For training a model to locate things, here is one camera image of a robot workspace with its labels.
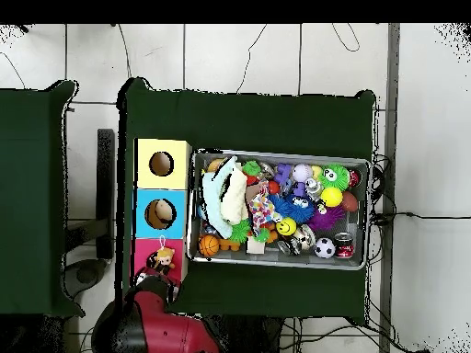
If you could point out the blue spiky ball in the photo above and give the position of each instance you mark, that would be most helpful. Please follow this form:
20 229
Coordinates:
303 211

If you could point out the small orange basketball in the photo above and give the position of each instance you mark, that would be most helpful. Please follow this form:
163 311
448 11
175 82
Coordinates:
208 245

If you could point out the purple spiky googly-eyed toy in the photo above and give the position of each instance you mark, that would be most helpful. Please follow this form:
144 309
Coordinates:
327 217

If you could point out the cream waffle cloth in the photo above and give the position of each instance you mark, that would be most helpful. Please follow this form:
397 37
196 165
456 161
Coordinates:
233 198

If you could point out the dark green table cloth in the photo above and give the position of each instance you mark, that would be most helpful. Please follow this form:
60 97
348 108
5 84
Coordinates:
276 121
36 128

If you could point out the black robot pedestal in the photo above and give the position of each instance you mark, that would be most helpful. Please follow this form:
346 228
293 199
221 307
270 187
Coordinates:
257 338

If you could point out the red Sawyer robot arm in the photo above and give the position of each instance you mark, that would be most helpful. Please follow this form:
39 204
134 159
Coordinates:
173 334

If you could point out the yellow ball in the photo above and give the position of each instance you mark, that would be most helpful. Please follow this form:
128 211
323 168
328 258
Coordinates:
286 226
332 196

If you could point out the green spiky googly-eyed ball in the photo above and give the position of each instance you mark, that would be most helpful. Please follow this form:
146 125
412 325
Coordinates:
338 180

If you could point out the small soccer ball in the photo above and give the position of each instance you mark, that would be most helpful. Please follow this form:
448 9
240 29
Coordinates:
324 248

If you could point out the mint waffle cloth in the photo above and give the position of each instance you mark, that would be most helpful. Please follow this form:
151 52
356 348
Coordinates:
213 206

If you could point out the wooden box with three holes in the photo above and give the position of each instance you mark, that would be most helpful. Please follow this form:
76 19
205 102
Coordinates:
162 147

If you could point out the brown monkey plush toy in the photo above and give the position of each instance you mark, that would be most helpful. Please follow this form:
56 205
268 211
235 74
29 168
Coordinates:
165 257

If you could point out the colourful patterned cloth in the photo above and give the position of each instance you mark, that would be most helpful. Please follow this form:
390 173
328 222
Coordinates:
261 209

